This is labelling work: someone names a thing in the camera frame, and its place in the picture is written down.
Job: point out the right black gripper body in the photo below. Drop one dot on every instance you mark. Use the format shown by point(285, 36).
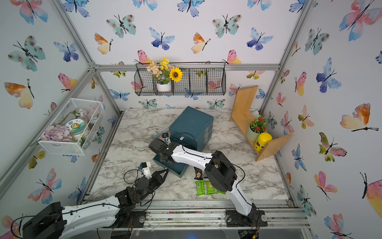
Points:
point(161, 157)

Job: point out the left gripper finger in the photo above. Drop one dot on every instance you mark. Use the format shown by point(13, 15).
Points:
point(166, 171)
point(158, 175)

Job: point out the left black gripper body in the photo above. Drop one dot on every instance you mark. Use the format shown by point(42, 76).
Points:
point(151, 185)

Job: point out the green cookie packet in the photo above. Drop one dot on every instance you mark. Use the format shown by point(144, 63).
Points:
point(219, 192)
point(200, 187)
point(209, 188)

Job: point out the teal drawer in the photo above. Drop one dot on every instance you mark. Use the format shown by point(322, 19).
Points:
point(178, 169)

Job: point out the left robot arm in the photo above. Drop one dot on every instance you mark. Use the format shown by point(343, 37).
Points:
point(118, 211)

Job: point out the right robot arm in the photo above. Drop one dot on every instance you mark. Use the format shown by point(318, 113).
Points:
point(219, 170)

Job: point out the teal drawer cabinet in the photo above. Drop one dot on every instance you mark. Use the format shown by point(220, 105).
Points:
point(192, 127)

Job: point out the small wooden dustpan brush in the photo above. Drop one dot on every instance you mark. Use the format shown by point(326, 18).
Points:
point(156, 136)

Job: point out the white flower pot with sunflower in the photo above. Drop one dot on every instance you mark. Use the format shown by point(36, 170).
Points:
point(164, 74)

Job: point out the wooden zigzag shelf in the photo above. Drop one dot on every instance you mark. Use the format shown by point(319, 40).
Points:
point(242, 116)

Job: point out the round green tin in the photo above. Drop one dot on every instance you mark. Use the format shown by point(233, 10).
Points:
point(76, 126)

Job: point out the green pot red flowers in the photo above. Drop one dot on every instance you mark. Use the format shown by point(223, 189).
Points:
point(256, 127)

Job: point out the yellow canister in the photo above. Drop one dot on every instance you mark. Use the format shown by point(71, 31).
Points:
point(262, 140)

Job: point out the pink artificial flowers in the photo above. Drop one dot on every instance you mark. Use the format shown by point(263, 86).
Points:
point(56, 133)

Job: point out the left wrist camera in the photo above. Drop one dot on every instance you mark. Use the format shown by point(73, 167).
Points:
point(145, 168)

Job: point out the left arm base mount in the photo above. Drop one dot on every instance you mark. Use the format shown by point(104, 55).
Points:
point(134, 219)

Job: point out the black wire wall basket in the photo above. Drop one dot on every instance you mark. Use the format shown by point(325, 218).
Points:
point(198, 79)

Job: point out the white mesh wall basket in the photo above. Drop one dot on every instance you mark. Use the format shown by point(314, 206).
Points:
point(92, 112)

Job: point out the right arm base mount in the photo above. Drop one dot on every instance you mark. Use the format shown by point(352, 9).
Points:
point(256, 218)

